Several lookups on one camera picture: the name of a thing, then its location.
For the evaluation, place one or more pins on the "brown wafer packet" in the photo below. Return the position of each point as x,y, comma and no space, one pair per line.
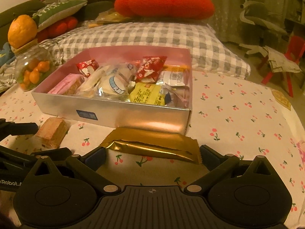
52,131

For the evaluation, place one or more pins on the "large red white snack packet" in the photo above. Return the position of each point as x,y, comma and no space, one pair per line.
149,69

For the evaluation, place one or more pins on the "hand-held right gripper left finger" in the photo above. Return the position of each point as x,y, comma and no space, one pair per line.
95,158

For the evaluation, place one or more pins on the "yellow snack packet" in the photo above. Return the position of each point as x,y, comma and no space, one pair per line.
145,94

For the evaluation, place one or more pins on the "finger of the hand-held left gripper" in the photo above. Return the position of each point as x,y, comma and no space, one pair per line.
14,153
23,128

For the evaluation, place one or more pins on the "small red snack packet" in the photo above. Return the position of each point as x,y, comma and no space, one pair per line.
84,66

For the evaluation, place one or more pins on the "cherry print bedsheet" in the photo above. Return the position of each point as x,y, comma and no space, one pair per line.
238,124

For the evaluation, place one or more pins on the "small red plush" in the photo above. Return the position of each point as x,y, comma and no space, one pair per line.
62,26

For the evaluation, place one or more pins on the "green leaf pattern cushion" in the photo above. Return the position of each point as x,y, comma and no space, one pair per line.
59,10

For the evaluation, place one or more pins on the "silver box with pink inside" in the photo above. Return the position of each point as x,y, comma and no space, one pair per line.
143,121

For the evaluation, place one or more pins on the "clear white wafer packet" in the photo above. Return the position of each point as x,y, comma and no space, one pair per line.
93,83

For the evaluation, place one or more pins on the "yellow plastic packet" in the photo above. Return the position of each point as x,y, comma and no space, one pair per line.
109,18

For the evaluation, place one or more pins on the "pile of small oranges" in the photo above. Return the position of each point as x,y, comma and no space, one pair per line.
33,75

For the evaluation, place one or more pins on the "white orange snack packet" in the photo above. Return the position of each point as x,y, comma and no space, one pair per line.
174,76

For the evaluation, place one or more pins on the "glass jar with orange lid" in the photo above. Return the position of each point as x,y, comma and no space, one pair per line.
22,31

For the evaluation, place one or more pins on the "white blue snack packet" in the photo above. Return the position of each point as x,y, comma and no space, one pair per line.
116,85

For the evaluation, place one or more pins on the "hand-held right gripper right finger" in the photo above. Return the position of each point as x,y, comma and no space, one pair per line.
210,158

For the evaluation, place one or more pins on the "red plastic chair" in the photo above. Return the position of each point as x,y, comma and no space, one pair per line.
296,47

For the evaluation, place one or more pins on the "red tomato cushion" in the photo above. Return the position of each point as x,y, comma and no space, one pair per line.
164,3

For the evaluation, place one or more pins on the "crumpled beige paper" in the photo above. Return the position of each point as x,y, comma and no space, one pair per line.
278,60

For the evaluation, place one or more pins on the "grey checked pillow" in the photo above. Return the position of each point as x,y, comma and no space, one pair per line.
143,35

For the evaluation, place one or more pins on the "pink snack packet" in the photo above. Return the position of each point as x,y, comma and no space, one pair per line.
63,84

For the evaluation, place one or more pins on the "grey office chair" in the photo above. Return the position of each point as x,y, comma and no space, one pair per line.
257,21

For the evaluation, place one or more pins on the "grey checked quilt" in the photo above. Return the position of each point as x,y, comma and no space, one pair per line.
7,76

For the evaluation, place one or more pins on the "gold snack packet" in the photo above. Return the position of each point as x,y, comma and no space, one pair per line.
152,145

